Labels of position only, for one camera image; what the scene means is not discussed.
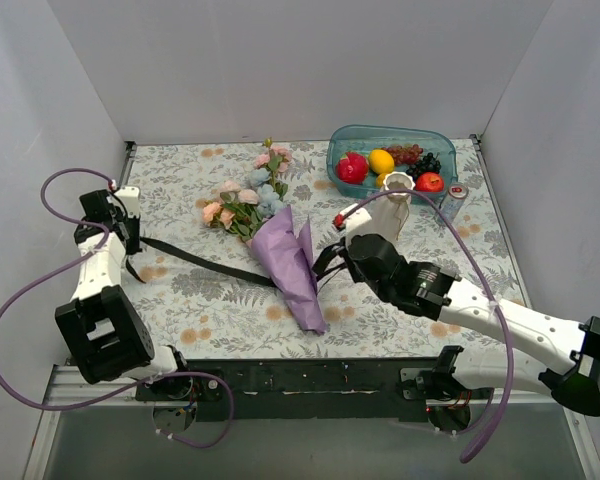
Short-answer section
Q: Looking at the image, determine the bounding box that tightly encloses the purple pink wrapping paper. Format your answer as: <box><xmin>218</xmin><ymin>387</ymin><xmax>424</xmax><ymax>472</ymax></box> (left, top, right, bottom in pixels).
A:
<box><xmin>250</xmin><ymin>206</ymin><xmax>327</xmax><ymax>335</ymax></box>

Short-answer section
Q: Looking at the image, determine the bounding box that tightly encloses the white ribbed vase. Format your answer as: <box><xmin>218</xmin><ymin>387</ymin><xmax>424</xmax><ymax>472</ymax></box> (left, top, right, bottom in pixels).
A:
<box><xmin>372</xmin><ymin>172</ymin><xmax>414</xmax><ymax>244</ymax></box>

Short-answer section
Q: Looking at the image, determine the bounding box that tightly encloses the black ribbon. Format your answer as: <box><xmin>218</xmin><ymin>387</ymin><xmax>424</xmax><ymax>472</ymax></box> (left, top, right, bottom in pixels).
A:
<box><xmin>129</xmin><ymin>237</ymin><xmax>275</xmax><ymax>288</ymax></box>

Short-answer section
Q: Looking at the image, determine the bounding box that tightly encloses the blue flower stem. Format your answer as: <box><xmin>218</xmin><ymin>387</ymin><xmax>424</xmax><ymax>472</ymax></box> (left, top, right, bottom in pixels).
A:
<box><xmin>248</xmin><ymin>167</ymin><xmax>288</xmax><ymax>218</ymax></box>

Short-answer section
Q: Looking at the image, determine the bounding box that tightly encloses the white pink flower stem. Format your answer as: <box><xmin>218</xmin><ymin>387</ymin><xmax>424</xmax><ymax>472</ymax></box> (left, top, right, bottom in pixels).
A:
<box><xmin>219</xmin><ymin>181</ymin><xmax>260</xmax><ymax>220</ymax></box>

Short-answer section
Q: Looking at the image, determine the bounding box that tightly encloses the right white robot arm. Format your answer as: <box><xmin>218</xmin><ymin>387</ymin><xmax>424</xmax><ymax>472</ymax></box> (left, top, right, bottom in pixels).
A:
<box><xmin>313</xmin><ymin>234</ymin><xmax>600</xmax><ymax>417</ymax></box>

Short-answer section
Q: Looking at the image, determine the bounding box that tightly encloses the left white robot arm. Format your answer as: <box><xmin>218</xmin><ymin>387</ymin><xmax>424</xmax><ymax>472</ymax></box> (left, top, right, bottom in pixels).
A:
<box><xmin>55</xmin><ymin>186</ymin><xmax>193</xmax><ymax>400</ymax></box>

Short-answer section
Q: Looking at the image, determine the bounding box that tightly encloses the small yellow lemon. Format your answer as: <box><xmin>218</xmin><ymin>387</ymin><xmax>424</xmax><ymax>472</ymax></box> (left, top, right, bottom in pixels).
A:
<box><xmin>375</xmin><ymin>173</ymin><xmax>388</xmax><ymax>189</ymax></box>

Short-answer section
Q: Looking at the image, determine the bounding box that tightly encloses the peach flower stem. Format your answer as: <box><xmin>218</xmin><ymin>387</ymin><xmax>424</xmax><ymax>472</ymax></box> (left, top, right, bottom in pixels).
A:
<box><xmin>202</xmin><ymin>201</ymin><xmax>253</xmax><ymax>242</ymax></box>

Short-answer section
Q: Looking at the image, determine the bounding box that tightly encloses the red dragon fruit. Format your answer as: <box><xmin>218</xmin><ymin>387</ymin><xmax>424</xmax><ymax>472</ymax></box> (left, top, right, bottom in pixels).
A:
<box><xmin>335</xmin><ymin>151</ymin><xmax>369</xmax><ymax>185</ymax></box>

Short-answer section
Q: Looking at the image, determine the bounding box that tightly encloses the floral tablecloth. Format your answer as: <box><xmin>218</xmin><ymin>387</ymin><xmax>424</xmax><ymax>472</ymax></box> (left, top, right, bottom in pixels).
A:
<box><xmin>123</xmin><ymin>139</ymin><xmax>525</xmax><ymax>359</ymax></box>

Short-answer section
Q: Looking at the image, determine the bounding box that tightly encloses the red apple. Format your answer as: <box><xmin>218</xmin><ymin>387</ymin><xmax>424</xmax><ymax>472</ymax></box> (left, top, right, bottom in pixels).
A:
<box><xmin>415</xmin><ymin>172</ymin><xmax>445</xmax><ymax>193</ymax></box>

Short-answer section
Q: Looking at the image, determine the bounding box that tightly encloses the teal plastic basket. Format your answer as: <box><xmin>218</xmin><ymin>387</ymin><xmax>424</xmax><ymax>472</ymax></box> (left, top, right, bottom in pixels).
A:
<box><xmin>326</xmin><ymin>125</ymin><xmax>458</xmax><ymax>199</ymax></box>

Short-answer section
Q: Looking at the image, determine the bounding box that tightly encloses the silver drink can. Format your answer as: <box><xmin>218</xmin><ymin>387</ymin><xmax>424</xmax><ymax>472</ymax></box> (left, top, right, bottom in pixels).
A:
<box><xmin>435</xmin><ymin>182</ymin><xmax>469</xmax><ymax>226</ymax></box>

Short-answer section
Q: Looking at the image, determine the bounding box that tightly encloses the red grapes bunch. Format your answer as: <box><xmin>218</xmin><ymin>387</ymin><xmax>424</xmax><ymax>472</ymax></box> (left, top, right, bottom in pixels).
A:
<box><xmin>384</xmin><ymin>144</ymin><xmax>423</xmax><ymax>165</ymax></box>

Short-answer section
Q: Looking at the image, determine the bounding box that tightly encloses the black grapes bunch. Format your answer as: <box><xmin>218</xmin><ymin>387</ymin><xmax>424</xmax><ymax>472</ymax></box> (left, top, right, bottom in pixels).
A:
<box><xmin>406</xmin><ymin>152</ymin><xmax>441</xmax><ymax>181</ymax></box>

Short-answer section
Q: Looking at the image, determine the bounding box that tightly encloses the pink flower stem with bud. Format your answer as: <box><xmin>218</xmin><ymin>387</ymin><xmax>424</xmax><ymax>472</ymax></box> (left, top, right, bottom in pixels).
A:
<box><xmin>251</xmin><ymin>137</ymin><xmax>292</xmax><ymax>197</ymax></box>

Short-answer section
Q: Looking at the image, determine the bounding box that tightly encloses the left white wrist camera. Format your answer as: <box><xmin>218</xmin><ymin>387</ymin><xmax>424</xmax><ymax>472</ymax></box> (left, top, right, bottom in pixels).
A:
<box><xmin>114</xmin><ymin>186</ymin><xmax>141</xmax><ymax>218</ymax></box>

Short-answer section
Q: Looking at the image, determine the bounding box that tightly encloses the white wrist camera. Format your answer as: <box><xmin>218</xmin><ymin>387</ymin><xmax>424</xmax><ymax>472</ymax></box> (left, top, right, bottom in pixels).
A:
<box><xmin>114</xmin><ymin>186</ymin><xmax>141</xmax><ymax>218</ymax></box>
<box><xmin>333</xmin><ymin>203</ymin><xmax>374</xmax><ymax>245</ymax></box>

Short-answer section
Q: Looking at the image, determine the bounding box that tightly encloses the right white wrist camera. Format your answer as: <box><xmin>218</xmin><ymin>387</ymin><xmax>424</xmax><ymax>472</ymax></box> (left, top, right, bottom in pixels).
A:
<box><xmin>333</xmin><ymin>203</ymin><xmax>374</xmax><ymax>245</ymax></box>

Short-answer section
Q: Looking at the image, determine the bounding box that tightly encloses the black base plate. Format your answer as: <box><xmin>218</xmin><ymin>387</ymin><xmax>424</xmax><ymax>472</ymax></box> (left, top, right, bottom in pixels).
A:
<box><xmin>134</xmin><ymin>357</ymin><xmax>496</xmax><ymax>421</ymax></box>

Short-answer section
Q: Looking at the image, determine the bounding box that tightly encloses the aluminium frame rail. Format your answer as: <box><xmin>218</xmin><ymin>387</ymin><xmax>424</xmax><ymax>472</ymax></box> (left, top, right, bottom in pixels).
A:
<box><xmin>25</xmin><ymin>366</ymin><xmax>600</xmax><ymax>479</ymax></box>

